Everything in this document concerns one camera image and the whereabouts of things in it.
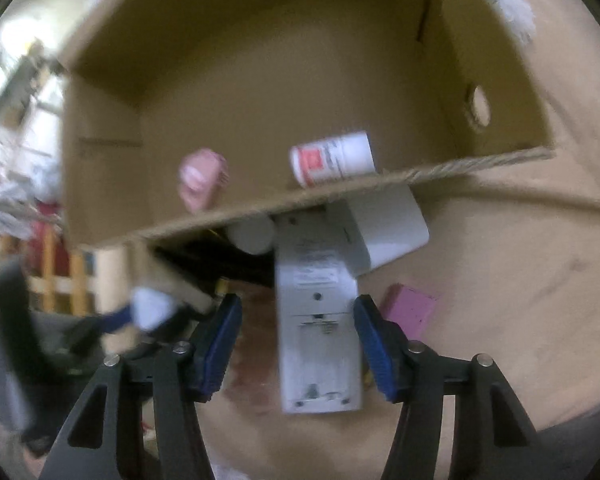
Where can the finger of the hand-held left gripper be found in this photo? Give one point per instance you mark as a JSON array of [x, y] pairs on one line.
[[112, 321]]

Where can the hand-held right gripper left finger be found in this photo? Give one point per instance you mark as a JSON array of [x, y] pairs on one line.
[[219, 352]]

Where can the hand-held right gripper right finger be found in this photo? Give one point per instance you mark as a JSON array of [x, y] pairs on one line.
[[376, 352]]

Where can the white electronic device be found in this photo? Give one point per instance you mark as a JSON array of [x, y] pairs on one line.
[[317, 340]]

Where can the white charger plug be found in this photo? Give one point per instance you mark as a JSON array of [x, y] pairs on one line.
[[387, 225]]

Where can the brown cardboard box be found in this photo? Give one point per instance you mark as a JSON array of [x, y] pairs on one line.
[[280, 60]]

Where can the pink eraser block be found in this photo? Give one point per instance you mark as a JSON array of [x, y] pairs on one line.
[[410, 310]]

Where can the wooden rack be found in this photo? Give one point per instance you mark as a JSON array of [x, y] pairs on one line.
[[55, 270]]

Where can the white cylinder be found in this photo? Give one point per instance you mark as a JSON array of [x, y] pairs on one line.
[[252, 235]]

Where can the pink small container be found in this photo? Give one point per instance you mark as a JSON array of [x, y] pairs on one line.
[[200, 180]]

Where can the white pill bottle red label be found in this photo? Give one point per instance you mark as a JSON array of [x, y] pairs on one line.
[[332, 157]]

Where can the patterned fleece blanket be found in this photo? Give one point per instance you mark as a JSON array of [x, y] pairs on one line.
[[512, 7]]

